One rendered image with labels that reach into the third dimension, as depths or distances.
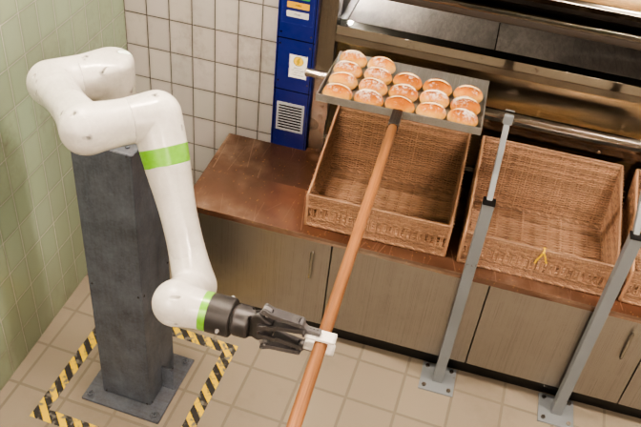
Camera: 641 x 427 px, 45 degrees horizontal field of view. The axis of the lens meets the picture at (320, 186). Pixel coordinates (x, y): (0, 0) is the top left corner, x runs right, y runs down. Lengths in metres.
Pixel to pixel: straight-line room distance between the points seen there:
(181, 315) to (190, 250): 0.18
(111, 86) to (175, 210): 0.50
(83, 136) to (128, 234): 0.73
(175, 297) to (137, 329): 1.02
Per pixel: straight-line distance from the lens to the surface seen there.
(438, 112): 2.53
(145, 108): 1.84
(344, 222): 2.99
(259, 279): 3.18
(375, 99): 2.54
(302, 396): 1.66
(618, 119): 3.13
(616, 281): 2.81
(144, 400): 3.11
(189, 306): 1.77
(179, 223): 1.87
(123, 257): 2.57
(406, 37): 3.03
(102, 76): 2.20
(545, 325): 3.05
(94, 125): 1.81
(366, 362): 3.29
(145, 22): 3.36
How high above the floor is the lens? 2.54
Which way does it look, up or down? 38 degrees down
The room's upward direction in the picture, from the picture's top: 6 degrees clockwise
